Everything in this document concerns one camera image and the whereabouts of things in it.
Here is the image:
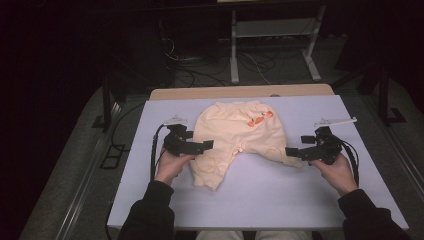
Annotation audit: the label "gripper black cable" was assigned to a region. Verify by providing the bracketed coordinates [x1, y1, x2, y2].
[149, 123, 168, 183]
[339, 138, 361, 188]

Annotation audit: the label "person's legs light trousers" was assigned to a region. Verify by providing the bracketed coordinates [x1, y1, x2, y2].
[194, 230, 313, 240]

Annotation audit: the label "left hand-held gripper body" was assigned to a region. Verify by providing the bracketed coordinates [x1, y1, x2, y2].
[162, 114, 198, 158]

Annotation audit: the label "black thin floor cable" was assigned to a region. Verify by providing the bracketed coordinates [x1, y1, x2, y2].
[110, 101, 148, 153]

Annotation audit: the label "black metal stand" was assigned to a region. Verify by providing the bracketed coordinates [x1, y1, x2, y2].
[91, 75, 128, 133]
[377, 64, 407, 127]

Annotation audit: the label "white board table cover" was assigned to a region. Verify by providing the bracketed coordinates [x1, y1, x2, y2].
[106, 94, 410, 232]

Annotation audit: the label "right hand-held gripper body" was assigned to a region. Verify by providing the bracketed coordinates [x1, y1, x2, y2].
[307, 116, 359, 166]

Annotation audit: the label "person's left hand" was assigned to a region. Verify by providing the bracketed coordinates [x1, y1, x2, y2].
[153, 149, 197, 187]

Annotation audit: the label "white floor cable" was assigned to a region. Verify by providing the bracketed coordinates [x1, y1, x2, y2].
[242, 52, 272, 85]

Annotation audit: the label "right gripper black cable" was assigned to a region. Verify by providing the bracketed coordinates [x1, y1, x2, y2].
[339, 138, 361, 188]

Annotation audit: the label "wooden table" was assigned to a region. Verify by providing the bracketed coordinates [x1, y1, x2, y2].
[148, 83, 336, 101]

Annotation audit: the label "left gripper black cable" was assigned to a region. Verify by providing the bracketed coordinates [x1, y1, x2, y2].
[149, 123, 168, 183]

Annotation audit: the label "white metal stand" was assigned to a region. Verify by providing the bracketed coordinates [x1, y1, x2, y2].
[229, 4, 327, 85]

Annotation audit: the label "cream baby pants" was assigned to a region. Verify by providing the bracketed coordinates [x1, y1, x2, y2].
[190, 100, 305, 192]

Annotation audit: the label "person's right hand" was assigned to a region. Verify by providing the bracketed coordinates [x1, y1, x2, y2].
[309, 152, 360, 198]

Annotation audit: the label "metal floor rail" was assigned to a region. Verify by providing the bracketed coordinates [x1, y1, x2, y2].
[365, 95, 424, 189]
[55, 102, 122, 240]

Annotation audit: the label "black floor frame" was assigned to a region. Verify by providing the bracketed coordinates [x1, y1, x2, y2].
[99, 143, 127, 170]

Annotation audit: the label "black floor cables bundle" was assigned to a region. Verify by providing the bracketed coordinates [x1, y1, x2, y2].
[160, 35, 232, 88]

